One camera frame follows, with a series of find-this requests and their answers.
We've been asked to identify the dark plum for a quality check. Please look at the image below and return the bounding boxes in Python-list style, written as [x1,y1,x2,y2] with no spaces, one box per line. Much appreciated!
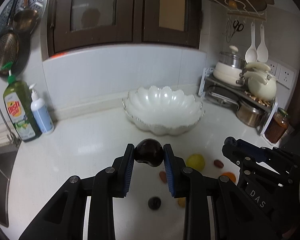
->
[148,196,161,210]
[133,139,164,167]

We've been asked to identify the red grape tomato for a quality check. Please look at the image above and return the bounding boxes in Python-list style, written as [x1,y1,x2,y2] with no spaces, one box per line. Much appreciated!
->
[213,159,224,169]
[159,171,167,184]

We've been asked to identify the green apple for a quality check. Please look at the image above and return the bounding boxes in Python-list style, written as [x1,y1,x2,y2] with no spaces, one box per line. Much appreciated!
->
[186,153,206,172]

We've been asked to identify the yellow longan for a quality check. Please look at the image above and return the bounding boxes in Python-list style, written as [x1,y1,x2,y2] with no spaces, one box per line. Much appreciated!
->
[177,197,186,208]

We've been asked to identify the glass jar of sauce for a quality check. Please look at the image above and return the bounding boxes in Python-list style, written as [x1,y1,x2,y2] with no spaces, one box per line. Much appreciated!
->
[264,107,289,144]

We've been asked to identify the stainless steel pot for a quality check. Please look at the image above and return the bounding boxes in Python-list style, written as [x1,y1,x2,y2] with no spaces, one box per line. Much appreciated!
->
[236,99,264,128]

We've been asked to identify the white scalloped fruit bowl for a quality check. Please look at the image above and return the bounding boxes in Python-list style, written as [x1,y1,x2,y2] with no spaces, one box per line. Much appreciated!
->
[122,86,205,136]

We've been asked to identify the cream ceramic kettle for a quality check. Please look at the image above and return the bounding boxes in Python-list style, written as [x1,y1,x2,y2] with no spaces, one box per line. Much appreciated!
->
[243,62,276,101]

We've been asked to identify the metal counter shelf rack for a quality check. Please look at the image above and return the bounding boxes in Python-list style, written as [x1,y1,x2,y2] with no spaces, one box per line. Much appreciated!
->
[198,68,278,135]

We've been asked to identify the cream pot with glass lid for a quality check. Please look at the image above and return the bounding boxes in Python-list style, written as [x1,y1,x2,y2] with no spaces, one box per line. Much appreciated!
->
[213,46,246,87]

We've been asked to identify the white pump lotion bottle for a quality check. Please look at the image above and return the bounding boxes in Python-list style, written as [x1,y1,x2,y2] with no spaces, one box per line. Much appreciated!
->
[29,84,54,134]

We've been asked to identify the white rice spoon left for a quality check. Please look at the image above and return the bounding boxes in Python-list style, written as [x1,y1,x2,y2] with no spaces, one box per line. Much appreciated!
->
[245,22,257,63]

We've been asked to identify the white rice spoon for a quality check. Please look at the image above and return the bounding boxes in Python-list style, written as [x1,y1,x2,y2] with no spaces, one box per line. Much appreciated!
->
[257,23,269,63]
[245,22,257,63]

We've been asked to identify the white rice spoon right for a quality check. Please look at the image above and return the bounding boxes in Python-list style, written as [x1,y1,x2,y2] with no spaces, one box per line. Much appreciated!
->
[257,23,269,63]

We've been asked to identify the small chrome faucet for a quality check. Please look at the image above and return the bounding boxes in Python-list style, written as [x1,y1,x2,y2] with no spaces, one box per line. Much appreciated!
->
[0,109,21,148]

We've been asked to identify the stainless steel sink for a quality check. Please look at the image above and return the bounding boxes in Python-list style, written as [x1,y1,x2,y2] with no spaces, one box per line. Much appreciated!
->
[0,145,18,227]

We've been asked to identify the black scissors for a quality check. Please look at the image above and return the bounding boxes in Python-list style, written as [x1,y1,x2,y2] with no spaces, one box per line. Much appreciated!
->
[225,19,244,43]

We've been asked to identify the green dish soap bottle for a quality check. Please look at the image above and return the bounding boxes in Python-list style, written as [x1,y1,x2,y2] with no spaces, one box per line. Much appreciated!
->
[3,73,42,142]

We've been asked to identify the black perforated frying pan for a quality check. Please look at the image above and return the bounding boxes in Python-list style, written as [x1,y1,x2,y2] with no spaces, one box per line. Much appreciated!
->
[0,29,31,78]

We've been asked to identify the small brass ladle pot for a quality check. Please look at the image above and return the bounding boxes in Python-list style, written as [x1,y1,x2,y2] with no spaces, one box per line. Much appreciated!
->
[12,9,39,33]

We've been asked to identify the round steel steamer plate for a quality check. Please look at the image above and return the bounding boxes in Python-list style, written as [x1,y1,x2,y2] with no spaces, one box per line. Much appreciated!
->
[0,0,46,32]

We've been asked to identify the white wall power outlets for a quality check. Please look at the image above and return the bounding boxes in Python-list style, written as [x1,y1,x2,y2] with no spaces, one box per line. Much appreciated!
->
[267,60,294,89]

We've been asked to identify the dark wooden window frame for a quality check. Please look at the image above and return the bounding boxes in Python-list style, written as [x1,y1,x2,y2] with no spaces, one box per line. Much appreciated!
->
[47,0,202,56]

